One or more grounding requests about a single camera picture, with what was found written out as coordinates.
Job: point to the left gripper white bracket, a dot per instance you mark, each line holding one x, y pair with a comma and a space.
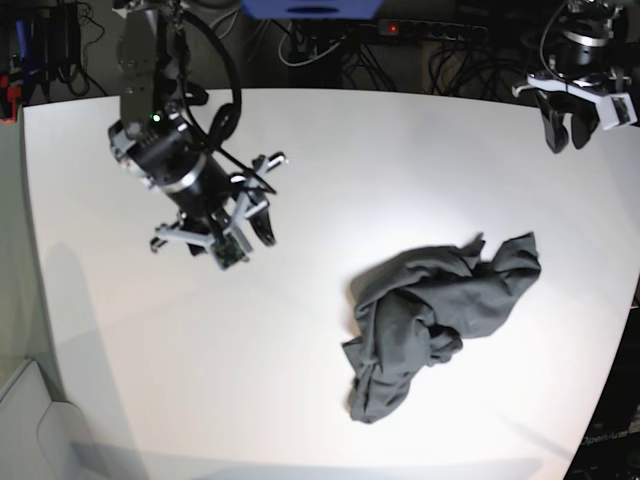
553, 107

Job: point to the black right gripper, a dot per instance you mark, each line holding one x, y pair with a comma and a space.
212, 205

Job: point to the dark grey t-shirt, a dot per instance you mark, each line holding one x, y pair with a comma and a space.
416, 310

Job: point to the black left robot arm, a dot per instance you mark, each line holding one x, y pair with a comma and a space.
585, 80

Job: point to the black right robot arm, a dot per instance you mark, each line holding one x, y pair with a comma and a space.
158, 140

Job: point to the black power strip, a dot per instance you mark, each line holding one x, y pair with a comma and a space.
428, 30

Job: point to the blue plastic box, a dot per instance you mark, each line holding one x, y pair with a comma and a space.
312, 9

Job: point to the red black clamp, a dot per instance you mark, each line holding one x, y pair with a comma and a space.
11, 97

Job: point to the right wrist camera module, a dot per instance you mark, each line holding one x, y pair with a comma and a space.
228, 253

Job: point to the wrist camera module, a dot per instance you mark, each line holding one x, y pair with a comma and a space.
228, 253
617, 110

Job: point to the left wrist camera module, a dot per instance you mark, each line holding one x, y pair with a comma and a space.
617, 110

